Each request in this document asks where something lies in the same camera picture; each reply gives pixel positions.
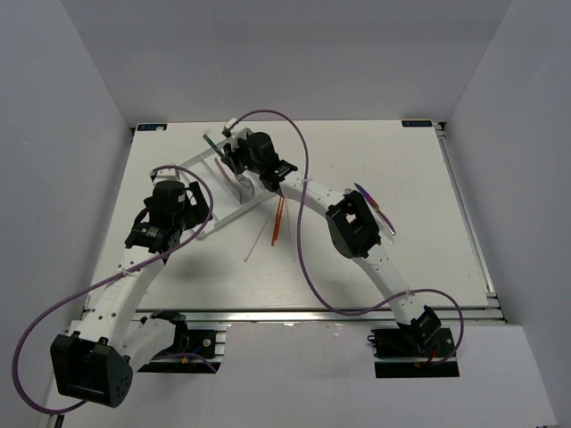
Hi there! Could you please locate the white chopstick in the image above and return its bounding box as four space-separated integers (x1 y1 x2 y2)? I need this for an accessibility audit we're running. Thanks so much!
243 217 270 263

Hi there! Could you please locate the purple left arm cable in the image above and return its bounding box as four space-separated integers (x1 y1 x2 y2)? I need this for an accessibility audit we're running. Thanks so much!
11 164 214 414

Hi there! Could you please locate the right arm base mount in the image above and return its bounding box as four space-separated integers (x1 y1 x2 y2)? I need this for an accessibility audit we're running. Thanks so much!
367 328 460 379

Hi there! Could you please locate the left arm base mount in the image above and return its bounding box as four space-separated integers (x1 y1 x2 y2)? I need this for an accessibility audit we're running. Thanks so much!
138 310 221 375

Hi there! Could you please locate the green handled fork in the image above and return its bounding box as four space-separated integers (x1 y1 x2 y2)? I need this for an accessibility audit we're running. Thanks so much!
203 134 224 158

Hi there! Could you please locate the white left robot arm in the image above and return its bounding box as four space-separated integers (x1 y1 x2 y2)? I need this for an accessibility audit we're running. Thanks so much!
50 179 210 407

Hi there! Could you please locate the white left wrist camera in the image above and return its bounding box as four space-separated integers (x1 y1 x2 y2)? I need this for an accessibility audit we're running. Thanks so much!
149 165 184 185

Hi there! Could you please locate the blue table label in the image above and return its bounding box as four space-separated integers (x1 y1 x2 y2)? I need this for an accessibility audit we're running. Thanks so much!
136 123 168 132
401 119 434 128

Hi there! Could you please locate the left blue table label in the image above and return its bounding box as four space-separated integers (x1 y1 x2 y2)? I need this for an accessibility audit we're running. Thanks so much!
136 123 168 132

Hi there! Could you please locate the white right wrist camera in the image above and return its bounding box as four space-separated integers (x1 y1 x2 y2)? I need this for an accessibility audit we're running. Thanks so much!
221 118 252 151

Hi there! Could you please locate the white divided cutlery tray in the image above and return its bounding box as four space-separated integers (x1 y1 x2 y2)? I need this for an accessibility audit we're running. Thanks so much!
181 128 278 239

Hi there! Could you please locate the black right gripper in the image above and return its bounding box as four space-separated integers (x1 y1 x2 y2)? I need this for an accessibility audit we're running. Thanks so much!
221 136 264 176

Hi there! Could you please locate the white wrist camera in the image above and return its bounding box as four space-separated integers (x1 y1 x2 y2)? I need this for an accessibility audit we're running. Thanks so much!
221 118 252 151
149 165 184 185

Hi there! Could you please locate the pink handled fork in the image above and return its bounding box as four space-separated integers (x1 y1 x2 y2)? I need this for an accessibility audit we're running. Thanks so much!
214 158 236 188

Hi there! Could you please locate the right blue table label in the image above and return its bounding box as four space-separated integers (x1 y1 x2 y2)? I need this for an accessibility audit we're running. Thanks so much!
401 119 434 128

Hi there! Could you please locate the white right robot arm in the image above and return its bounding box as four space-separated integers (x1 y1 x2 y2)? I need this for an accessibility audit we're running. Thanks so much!
222 128 442 356

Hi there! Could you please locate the dark handled fork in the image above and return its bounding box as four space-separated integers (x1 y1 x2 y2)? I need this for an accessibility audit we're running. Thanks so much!
235 174 255 197

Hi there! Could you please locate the iridescent purple knife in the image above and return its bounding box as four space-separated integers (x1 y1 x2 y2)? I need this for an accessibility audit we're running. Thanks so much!
354 183 396 236

